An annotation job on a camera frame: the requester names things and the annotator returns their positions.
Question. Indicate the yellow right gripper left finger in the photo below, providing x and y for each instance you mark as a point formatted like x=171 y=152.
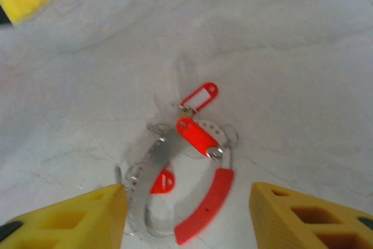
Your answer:
x=58 y=222

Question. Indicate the red plastic key tag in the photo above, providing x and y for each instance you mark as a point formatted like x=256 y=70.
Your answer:
x=204 y=93
x=196 y=136
x=163 y=183

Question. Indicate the small brass key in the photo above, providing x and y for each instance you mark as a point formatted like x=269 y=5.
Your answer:
x=186 y=112

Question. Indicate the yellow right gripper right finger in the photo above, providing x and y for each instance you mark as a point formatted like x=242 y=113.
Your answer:
x=279 y=220

